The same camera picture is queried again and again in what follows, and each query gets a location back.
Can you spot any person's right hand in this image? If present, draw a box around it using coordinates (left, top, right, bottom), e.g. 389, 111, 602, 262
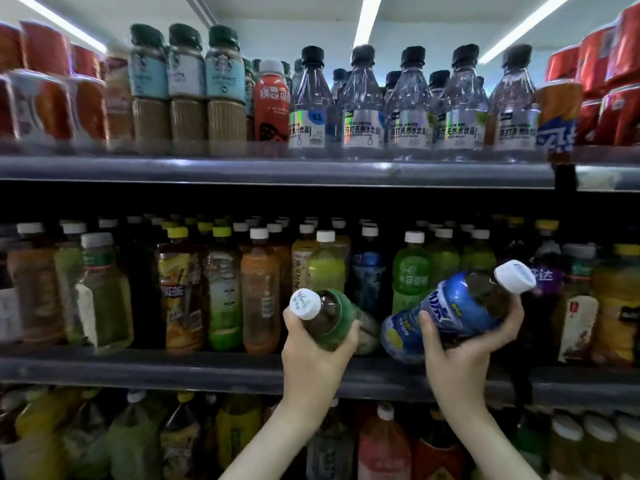
418, 293, 526, 426

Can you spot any row of tall red cans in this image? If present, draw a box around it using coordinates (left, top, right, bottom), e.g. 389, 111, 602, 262
0, 19, 131, 151

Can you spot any drinks shelf unit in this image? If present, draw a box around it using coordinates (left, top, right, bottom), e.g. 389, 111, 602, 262
0, 145, 640, 480

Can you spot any ceiling light tube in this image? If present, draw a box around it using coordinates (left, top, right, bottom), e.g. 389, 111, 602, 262
480, 0, 576, 64
10, 0, 108, 54
353, 0, 384, 48

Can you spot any blue sports drink bottle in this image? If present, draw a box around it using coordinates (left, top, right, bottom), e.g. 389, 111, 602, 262
380, 259, 537, 364

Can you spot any person's left hand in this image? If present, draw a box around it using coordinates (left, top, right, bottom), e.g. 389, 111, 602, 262
280, 307, 361, 426

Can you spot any row of soda cans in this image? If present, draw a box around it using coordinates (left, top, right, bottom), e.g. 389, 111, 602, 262
535, 0, 640, 151

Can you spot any jasmine tea bottle green label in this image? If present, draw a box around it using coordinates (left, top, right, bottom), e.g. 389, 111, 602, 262
288, 287, 381, 356

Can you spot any person's left forearm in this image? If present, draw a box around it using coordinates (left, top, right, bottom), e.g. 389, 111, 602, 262
220, 399, 336, 480

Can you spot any person's right forearm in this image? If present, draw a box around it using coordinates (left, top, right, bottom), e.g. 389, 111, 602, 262
440, 399, 541, 480

